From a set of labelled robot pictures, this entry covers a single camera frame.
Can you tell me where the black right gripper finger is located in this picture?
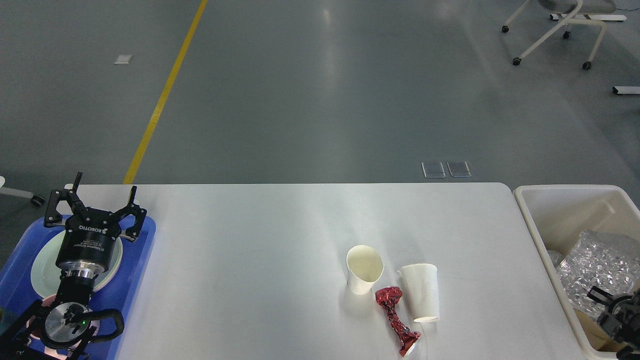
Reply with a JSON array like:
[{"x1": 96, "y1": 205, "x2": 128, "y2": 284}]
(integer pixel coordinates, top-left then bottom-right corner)
[{"x1": 587, "y1": 285, "x2": 616, "y2": 306}]

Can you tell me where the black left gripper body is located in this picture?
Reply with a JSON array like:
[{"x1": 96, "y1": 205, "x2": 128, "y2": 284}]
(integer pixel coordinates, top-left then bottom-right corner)
[{"x1": 55, "y1": 216, "x2": 122, "y2": 274}]

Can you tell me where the foil sheet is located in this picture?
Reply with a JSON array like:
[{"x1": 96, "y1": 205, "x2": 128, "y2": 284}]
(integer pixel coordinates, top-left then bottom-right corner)
[{"x1": 547, "y1": 249, "x2": 565, "y2": 269}]

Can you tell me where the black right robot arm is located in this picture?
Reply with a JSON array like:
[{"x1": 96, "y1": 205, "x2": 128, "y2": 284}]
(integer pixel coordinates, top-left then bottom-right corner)
[{"x1": 587, "y1": 285, "x2": 640, "y2": 360}]

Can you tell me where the white chair leg left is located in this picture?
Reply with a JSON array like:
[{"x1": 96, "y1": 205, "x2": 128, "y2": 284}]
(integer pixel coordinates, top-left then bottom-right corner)
[{"x1": 0, "y1": 176, "x2": 46, "y2": 207}]

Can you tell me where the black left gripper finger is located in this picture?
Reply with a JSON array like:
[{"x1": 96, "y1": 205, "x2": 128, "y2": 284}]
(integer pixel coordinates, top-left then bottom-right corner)
[
  {"x1": 102, "y1": 185, "x2": 148, "y2": 243},
  {"x1": 43, "y1": 172, "x2": 89, "y2": 228}
]

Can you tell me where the brown paper bag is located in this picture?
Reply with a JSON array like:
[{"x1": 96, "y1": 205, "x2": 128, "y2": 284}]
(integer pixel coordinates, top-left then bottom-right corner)
[{"x1": 574, "y1": 309, "x2": 626, "y2": 353}]

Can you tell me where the mint green plate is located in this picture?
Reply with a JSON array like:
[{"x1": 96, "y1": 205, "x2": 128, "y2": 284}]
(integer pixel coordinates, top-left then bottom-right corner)
[{"x1": 30, "y1": 232, "x2": 123, "y2": 298}]

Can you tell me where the beige plastic bin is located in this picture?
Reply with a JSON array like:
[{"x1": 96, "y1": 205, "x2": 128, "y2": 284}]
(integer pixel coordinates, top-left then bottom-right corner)
[{"x1": 513, "y1": 184, "x2": 640, "y2": 360}]

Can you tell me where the blue plastic tray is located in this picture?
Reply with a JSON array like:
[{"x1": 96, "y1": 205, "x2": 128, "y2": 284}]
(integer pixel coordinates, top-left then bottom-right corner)
[{"x1": 1, "y1": 218, "x2": 156, "y2": 360}]

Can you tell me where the white paper cup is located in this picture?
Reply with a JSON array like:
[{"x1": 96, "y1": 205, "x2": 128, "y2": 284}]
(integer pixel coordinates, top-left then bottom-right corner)
[
  {"x1": 345, "y1": 244, "x2": 384, "y2": 296},
  {"x1": 398, "y1": 263, "x2": 441, "y2": 323}
]

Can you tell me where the white rolling chair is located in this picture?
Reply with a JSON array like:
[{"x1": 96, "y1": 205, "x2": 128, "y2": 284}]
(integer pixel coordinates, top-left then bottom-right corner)
[{"x1": 512, "y1": 0, "x2": 627, "y2": 71}]

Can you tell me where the red foil wrapper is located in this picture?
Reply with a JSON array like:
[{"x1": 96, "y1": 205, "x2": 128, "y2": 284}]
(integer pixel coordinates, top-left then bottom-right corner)
[{"x1": 374, "y1": 285, "x2": 422, "y2": 358}]

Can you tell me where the foil tray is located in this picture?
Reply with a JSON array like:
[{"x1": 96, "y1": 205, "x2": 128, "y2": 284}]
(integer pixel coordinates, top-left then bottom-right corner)
[{"x1": 555, "y1": 230, "x2": 640, "y2": 321}]

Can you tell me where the white bar on floor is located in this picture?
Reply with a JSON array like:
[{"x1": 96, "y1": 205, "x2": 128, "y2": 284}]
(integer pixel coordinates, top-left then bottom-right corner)
[{"x1": 612, "y1": 85, "x2": 640, "y2": 96}]

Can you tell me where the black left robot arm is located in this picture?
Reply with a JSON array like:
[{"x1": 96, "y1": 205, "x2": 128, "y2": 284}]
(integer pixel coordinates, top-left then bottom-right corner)
[{"x1": 1, "y1": 172, "x2": 147, "y2": 360}]

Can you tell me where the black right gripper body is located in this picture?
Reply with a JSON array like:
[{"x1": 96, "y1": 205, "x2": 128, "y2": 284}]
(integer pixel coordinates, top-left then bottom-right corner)
[{"x1": 598, "y1": 294, "x2": 639, "y2": 341}]

